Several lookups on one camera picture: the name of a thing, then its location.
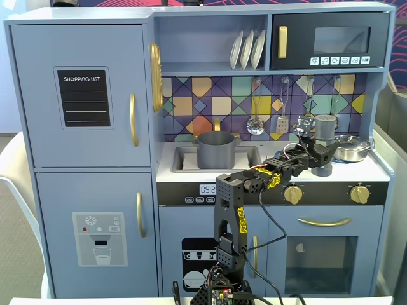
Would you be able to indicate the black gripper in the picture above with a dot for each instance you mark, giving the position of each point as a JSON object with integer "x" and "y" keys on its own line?
{"x": 324, "y": 154}

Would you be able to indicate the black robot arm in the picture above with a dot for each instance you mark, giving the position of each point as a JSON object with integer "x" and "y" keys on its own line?
{"x": 229, "y": 203}

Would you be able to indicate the stainless steel pot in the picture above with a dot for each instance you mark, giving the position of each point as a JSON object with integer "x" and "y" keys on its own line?
{"x": 353, "y": 151}

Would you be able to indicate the metal ladle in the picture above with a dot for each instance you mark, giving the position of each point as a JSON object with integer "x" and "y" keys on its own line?
{"x": 308, "y": 112}

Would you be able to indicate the metal slotted spatula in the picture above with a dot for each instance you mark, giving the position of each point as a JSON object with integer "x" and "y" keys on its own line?
{"x": 282, "y": 125}

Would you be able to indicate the gold stove knob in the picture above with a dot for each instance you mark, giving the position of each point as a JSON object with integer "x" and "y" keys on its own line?
{"x": 293, "y": 193}
{"x": 360, "y": 193}

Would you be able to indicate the metal skimmer spoon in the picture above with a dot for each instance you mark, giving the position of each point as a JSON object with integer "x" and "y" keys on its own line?
{"x": 256, "y": 125}

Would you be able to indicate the blue oven door with window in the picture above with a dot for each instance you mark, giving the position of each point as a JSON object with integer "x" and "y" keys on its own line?
{"x": 280, "y": 216}

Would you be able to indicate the gray desk divider panel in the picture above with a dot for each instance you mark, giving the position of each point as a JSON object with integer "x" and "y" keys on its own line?
{"x": 391, "y": 206}

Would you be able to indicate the gray plastic pot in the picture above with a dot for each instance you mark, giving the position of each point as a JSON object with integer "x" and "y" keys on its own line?
{"x": 216, "y": 152}

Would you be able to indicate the gold toy faucet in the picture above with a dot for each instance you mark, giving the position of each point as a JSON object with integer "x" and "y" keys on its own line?
{"x": 217, "y": 124}

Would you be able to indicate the black toy microwave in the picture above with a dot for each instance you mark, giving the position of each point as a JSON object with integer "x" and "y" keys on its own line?
{"x": 302, "y": 31}

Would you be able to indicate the white toy plate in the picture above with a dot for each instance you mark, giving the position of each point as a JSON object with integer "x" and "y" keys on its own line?
{"x": 236, "y": 52}
{"x": 258, "y": 49}
{"x": 246, "y": 51}

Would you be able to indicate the gray sink basin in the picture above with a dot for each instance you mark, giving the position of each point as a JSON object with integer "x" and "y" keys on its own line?
{"x": 178, "y": 159}

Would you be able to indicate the black table clamp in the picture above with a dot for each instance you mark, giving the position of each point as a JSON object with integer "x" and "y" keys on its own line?
{"x": 176, "y": 292}
{"x": 248, "y": 287}

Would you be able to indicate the blue toy kitchen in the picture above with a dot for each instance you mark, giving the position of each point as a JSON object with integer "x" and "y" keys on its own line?
{"x": 203, "y": 41}

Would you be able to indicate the blue door with dishes print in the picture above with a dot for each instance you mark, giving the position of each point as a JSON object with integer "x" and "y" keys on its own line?
{"x": 178, "y": 222}

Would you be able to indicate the motor controller board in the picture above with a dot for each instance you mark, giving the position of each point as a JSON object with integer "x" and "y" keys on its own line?
{"x": 219, "y": 295}

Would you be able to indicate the gold toy phone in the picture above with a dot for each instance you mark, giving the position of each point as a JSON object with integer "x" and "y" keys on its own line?
{"x": 155, "y": 76}

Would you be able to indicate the blue door with dispenser print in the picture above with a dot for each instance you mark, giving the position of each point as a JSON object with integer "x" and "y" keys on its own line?
{"x": 63, "y": 197}

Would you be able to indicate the blue door with shopping list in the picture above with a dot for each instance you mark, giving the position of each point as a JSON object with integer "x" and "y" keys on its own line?
{"x": 38, "y": 95}

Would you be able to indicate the black rounded device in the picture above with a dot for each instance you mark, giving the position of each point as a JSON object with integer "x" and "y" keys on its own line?
{"x": 65, "y": 2}

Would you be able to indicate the white curved chair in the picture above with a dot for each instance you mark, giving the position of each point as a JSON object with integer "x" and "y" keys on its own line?
{"x": 9, "y": 159}

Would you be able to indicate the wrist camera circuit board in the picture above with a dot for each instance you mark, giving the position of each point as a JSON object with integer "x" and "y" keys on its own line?
{"x": 305, "y": 125}

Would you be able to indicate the robot arm base mount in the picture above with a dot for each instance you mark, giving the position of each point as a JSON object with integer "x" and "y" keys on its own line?
{"x": 198, "y": 297}

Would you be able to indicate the black mount bracket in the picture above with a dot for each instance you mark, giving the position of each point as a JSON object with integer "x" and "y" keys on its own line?
{"x": 192, "y": 2}

